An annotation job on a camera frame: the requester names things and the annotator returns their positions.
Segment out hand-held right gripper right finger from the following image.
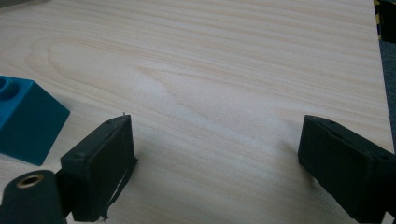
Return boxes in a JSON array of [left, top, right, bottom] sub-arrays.
[[297, 114, 396, 224]]

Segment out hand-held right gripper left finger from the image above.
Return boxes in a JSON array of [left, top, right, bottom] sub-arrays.
[[60, 114, 139, 223]]

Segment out blue building block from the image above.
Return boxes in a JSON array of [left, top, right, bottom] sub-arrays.
[[0, 75, 71, 167]]

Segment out black yellow striped stand base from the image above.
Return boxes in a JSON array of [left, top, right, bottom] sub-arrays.
[[373, 0, 396, 45]]

